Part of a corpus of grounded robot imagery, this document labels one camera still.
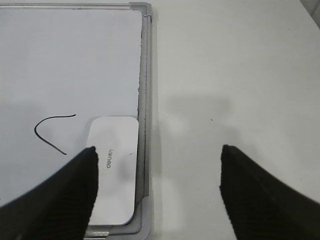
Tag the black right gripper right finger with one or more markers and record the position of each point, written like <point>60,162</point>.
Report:
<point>260,206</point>

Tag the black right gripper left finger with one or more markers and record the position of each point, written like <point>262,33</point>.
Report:
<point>59,208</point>

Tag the white whiteboard eraser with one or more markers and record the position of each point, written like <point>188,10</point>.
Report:
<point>115,139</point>

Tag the whiteboard with aluminium frame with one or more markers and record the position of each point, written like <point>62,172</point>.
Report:
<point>63,65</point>

